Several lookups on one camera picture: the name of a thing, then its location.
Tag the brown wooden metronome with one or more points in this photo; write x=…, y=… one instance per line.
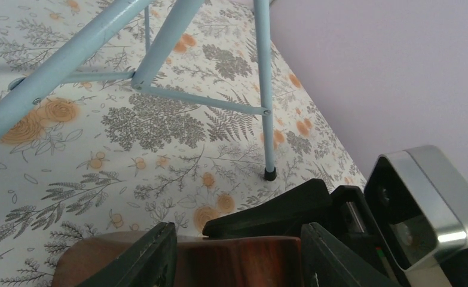
x=252, y=261

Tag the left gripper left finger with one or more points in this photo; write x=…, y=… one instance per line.
x=150, y=261

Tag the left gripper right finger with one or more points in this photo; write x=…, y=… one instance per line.
x=326, y=261

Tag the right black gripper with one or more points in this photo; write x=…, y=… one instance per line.
x=344, y=213

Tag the light blue music stand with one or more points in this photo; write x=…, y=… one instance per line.
x=62, y=66

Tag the floral patterned table mat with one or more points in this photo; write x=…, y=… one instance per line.
x=96, y=157

